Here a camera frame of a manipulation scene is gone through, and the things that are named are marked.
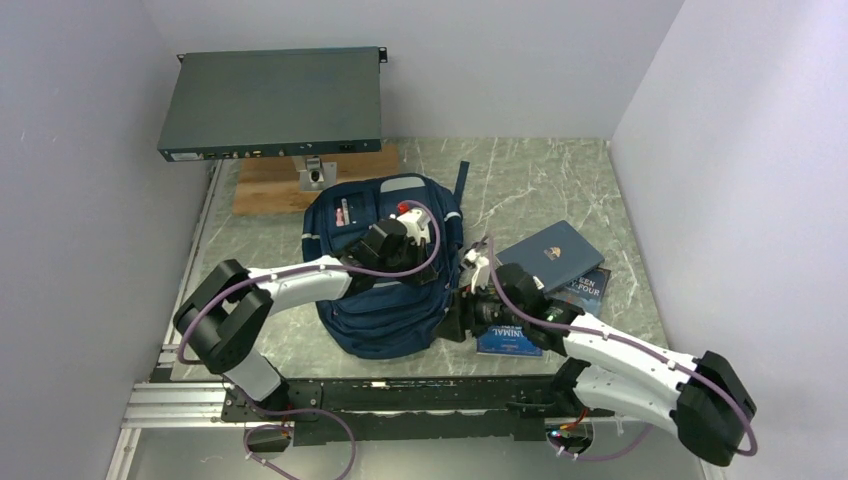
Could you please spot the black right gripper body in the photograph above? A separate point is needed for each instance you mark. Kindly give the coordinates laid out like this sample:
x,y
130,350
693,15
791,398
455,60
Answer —
x,y
481,313

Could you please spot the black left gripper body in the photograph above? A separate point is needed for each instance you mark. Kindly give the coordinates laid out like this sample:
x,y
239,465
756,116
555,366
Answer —
x,y
409,255

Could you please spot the navy blue student backpack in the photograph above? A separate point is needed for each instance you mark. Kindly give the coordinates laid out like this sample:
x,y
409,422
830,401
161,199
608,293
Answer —
x,y
391,319

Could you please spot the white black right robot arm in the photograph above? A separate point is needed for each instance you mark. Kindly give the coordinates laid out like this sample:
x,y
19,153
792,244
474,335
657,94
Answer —
x,y
699,399

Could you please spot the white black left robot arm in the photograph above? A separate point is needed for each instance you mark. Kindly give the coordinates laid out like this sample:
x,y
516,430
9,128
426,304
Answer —
x,y
223,318

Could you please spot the Animal Farm book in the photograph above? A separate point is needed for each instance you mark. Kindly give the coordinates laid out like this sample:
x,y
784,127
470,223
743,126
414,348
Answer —
x,y
507,341

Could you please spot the navy blue notebook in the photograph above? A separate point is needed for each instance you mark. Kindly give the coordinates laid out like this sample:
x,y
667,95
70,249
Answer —
x,y
554,256

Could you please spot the Nineteen Eighty-Four book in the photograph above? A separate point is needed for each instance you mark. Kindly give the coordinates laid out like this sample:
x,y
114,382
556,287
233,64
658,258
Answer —
x,y
587,291

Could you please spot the wooden board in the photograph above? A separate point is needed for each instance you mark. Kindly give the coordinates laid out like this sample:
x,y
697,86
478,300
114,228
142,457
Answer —
x,y
280,185

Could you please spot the grey rack server box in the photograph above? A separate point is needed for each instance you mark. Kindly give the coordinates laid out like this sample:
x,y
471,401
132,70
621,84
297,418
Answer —
x,y
275,103

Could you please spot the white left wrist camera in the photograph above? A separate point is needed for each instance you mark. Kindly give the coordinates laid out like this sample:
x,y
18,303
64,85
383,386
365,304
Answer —
x,y
416,221

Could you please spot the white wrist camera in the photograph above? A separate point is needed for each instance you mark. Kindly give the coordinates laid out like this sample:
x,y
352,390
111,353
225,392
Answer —
x,y
416,221
476,261

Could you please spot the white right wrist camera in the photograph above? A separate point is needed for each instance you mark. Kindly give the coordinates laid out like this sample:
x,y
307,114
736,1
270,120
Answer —
x,y
476,261

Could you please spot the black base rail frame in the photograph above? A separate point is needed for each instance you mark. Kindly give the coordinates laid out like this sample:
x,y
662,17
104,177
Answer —
x,y
520,408

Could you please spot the grey metal stand bracket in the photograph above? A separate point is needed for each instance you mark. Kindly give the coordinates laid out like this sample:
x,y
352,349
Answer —
x,y
315,174

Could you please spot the aluminium side rail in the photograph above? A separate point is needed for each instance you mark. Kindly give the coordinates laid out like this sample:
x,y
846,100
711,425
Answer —
x,y
167,354

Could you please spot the aluminium extrusion rail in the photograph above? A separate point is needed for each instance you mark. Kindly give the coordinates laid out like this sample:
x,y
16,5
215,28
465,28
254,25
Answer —
x,y
192,405

